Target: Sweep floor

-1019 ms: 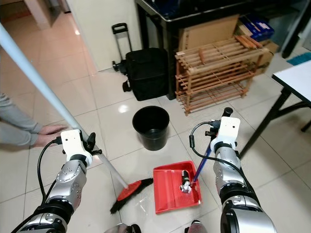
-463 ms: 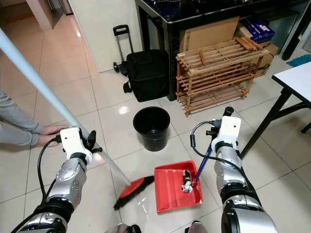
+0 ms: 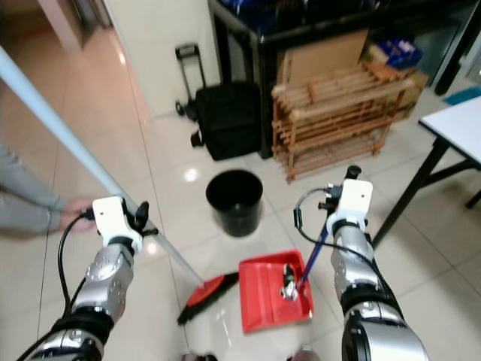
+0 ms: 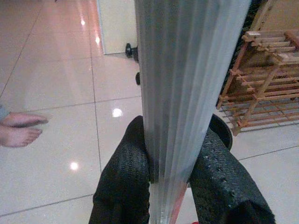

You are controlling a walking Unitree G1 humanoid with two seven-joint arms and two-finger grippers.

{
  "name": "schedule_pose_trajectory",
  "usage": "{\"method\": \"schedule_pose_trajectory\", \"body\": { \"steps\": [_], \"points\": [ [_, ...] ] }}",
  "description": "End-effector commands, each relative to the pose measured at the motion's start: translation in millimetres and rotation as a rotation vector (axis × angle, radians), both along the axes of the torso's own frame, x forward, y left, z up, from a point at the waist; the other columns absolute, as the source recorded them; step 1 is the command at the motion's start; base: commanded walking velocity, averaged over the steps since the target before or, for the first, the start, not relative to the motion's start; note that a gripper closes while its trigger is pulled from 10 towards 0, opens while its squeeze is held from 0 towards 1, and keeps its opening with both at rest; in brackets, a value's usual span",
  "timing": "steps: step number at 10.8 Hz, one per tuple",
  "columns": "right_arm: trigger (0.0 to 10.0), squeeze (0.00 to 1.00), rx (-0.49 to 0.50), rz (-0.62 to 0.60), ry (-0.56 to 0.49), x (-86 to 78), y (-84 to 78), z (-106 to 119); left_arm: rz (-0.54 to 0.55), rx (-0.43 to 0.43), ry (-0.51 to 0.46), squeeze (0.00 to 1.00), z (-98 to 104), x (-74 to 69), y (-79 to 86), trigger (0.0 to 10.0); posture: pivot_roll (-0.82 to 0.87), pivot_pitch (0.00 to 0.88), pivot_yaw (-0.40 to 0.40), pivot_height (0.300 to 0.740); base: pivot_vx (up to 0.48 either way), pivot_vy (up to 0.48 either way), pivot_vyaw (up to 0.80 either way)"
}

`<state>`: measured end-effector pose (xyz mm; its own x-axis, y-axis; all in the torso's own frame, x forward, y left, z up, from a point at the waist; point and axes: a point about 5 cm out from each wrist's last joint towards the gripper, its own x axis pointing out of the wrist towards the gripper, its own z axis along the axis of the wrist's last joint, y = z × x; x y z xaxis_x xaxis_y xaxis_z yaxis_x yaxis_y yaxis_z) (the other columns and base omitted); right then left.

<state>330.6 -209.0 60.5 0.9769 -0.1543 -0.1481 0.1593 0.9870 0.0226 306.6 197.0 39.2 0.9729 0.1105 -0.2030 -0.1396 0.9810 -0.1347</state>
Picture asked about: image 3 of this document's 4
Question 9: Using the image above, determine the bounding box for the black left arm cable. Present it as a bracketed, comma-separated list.
[57, 210, 99, 318]

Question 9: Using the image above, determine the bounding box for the black trolley suitcase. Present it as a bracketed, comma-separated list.
[174, 44, 265, 162]

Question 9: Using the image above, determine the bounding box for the person's bare foot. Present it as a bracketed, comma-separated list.
[60, 197, 101, 233]

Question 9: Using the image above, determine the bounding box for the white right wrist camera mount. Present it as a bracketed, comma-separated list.
[327, 179, 374, 236]

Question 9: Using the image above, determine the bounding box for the black shelf unit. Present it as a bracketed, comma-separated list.
[209, 0, 481, 159]

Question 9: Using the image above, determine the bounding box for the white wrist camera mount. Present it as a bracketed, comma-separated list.
[327, 179, 374, 236]
[92, 196, 144, 253]

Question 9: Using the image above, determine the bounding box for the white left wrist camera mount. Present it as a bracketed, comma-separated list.
[92, 196, 144, 253]

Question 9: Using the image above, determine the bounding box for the black round waste bin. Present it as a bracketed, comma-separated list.
[205, 169, 265, 238]

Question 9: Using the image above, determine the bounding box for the crumpled silver wrapper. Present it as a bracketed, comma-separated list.
[280, 263, 301, 302]

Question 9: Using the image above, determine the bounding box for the brown wooden slatted rack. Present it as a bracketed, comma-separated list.
[271, 60, 422, 184]

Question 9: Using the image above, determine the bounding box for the white table black frame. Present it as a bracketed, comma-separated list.
[372, 94, 481, 250]

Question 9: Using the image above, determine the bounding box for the teal floor mat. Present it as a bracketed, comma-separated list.
[443, 85, 481, 107]

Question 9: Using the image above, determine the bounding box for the grey pole red head broom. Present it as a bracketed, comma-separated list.
[0, 47, 241, 326]

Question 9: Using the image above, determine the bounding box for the red dustpan blue handle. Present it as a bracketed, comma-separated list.
[238, 165, 362, 334]

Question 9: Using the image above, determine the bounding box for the blue printed package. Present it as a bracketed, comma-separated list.
[374, 36, 425, 71]

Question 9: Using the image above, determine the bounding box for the large flat cardboard sheet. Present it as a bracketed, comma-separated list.
[278, 29, 374, 86]

